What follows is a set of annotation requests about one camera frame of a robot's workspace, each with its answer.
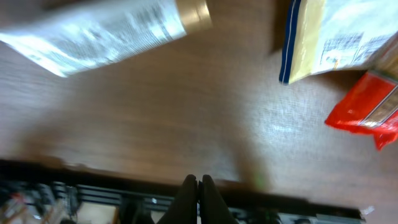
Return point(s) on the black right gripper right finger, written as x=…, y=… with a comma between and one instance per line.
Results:
x=213, y=209

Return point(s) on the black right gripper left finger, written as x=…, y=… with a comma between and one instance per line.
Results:
x=183, y=209

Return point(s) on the orange spaghetti package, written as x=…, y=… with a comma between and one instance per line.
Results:
x=370, y=107

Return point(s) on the white yellow wipes bag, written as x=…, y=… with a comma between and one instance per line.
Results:
x=326, y=35

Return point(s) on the white bamboo print tube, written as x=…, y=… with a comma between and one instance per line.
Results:
x=67, y=37

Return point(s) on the black aluminium frame rail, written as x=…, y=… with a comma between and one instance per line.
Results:
x=32, y=193

